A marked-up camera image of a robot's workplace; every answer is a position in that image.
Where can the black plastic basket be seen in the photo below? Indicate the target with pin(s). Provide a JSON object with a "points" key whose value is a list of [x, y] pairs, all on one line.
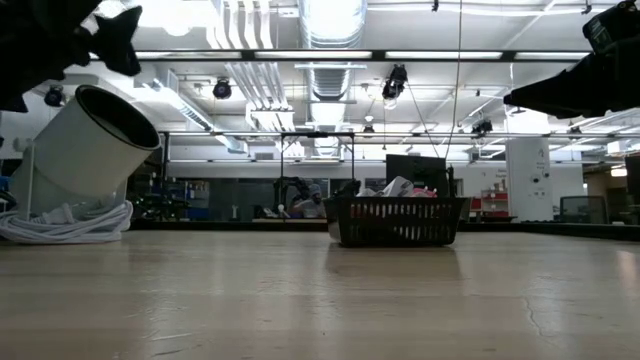
{"points": [[400, 222]]}

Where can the red storage shelf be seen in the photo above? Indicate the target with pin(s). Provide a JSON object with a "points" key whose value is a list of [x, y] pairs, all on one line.
{"points": [[494, 200]]}

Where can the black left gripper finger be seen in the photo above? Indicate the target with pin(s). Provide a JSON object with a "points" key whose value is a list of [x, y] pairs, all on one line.
{"points": [[35, 40], [117, 45]]}

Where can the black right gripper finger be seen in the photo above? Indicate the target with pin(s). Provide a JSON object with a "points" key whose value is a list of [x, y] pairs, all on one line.
{"points": [[620, 25], [590, 90]]}

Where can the white USB wall charger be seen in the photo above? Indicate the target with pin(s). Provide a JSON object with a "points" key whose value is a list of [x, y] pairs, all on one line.
{"points": [[398, 186]]}

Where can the white cylindrical spot lamp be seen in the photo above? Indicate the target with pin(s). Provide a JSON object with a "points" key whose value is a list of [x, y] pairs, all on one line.
{"points": [[85, 150]]}

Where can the white pillar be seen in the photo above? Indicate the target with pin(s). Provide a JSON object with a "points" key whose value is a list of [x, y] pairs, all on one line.
{"points": [[529, 175]]}

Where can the black monitor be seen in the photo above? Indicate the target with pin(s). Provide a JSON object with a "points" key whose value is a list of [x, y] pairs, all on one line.
{"points": [[415, 170]]}

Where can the person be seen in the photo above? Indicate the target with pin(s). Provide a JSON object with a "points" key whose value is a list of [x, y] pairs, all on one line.
{"points": [[310, 202]]}

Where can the black background robot arm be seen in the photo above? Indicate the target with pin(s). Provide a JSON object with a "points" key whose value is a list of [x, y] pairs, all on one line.
{"points": [[290, 185]]}

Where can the black ceiling spotlight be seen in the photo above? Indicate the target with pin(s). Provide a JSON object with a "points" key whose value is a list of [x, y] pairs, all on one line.
{"points": [[54, 95], [482, 126], [222, 89], [395, 82]]}

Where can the black metal frame stand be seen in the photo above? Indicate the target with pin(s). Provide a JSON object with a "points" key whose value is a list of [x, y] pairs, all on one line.
{"points": [[317, 134]]}

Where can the black metal table frame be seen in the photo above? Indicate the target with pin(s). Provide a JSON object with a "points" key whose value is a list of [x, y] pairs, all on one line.
{"points": [[550, 230]]}

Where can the black overhead light bar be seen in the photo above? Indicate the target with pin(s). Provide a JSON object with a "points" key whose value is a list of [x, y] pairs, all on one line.
{"points": [[377, 55]]}

